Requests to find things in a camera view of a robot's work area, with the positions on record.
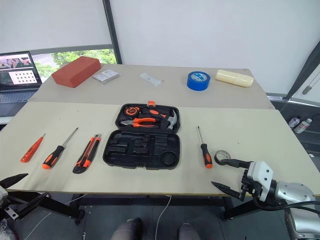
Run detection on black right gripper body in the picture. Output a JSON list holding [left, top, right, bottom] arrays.
[[240, 169, 262, 201]]

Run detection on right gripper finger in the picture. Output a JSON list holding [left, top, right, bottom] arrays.
[[220, 158, 252, 171], [210, 181, 246, 202]]

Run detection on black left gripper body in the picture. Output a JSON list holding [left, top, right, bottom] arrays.
[[0, 198, 20, 221]]

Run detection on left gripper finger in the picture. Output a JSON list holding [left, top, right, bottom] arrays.
[[14, 191, 50, 220], [0, 172, 29, 189]]

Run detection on small black tape roll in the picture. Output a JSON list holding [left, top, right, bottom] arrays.
[[213, 149, 234, 167]]

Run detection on orange tester screwdriver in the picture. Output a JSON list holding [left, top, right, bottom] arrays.
[[20, 133, 47, 164]]

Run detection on black orange utility knife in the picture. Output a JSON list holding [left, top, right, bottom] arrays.
[[72, 133, 103, 175]]

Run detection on black tool case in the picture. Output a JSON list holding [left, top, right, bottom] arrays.
[[102, 100, 182, 171]]

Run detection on white pink sneaker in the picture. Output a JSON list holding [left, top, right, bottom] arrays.
[[0, 218, 13, 240]]

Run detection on slim black orange screwdriver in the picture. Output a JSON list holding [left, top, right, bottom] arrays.
[[197, 125, 214, 169]]

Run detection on large black orange screwdriver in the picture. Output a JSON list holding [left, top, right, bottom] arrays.
[[41, 127, 79, 170]]

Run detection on dark grey rounded shape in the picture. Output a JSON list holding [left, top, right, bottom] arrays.
[[177, 222, 202, 240], [110, 217, 144, 240]]

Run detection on purple capped bottle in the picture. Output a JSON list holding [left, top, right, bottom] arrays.
[[288, 115, 302, 129]]

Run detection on clear plastic bottle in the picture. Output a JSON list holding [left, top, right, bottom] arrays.
[[293, 117, 314, 135]]

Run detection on silver claw hammer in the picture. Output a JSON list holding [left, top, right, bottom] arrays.
[[142, 108, 179, 130]]

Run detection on cream cylindrical case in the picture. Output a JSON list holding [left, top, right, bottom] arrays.
[[215, 68, 255, 89]]

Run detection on blue tape roll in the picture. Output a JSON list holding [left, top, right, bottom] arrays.
[[186, 70, 211, 92]]

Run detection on open black laptop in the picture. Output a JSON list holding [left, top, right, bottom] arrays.
[[0, 50, 44, 118]]

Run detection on black diagonal pole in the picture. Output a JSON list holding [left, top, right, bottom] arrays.
[[284, 39, 320, 101]]

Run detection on orange black tape measure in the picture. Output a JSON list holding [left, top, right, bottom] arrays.
[[125, 106, 141, 117]]

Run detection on clear plastic bag packet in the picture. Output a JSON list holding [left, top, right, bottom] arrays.
[[139, 72, 165, 88]]

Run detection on red brick block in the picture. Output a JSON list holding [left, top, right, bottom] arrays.
[[51, 55, 102, 89]]

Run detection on small white card packet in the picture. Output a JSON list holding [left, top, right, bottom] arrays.
[[92, 68, 121, 85]]

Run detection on window with green trees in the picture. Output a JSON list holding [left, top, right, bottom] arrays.
[[29, 44, 118, 84]]

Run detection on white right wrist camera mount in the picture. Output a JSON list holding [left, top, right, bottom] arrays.
[[245, 160, 275, 202]]

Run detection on black table frame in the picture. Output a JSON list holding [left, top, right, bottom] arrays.
[[6, 190, 254, 226]]

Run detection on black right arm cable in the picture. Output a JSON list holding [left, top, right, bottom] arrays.
[[251, 194, 320, 216]]

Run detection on white cable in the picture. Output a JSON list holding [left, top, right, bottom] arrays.
[[154, 194, 173, 240]]

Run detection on orange handled pliers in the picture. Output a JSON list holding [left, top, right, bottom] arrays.
[[120, 117, 158, 129]]

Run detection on grey blind cord pull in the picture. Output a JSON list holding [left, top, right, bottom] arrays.
[[301, 71, 320, 96]]

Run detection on black window frame post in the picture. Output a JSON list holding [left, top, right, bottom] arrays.
[[102, 0, 124, 65]]

